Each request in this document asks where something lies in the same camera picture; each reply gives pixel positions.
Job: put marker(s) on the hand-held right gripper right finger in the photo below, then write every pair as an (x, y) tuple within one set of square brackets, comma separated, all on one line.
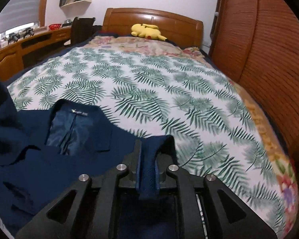
[(164, 173)]

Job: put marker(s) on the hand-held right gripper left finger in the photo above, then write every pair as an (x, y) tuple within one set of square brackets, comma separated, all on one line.
[(135, 156)]

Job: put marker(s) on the navy blue suit jacket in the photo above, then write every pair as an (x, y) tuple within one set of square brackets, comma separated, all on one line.
[(64, 169)]

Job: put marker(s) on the leaf print bed sheet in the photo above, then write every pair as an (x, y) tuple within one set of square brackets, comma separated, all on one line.
[(152, 87)]

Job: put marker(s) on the floral blanket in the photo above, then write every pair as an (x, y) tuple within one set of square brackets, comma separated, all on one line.
[(129, 43)]

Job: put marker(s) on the yellow plush toy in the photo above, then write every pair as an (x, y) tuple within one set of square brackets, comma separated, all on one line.
[(145, 31)]

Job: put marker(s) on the wooden headboard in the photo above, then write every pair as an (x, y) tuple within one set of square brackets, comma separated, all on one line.
[(179, 29)]

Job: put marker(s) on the dark chair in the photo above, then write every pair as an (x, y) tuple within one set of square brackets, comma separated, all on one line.
[(81, 29)]

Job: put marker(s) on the grey metal pot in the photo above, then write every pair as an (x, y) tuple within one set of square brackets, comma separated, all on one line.
[(68, 23)]

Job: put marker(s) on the red bowl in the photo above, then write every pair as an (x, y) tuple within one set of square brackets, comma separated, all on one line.
[(54, 26)]

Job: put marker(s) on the wooden desk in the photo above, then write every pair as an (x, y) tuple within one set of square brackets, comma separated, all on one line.
[(12, 52)]

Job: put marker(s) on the black gadget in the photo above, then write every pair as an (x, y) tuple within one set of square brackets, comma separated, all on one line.
[(14, 36), (28, 31)]

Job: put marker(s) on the wooden slatted wardrobe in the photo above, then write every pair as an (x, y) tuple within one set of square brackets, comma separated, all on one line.
[(269, 42)]

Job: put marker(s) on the grey window blind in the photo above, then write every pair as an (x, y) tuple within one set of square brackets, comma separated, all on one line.
[(17, 17)]

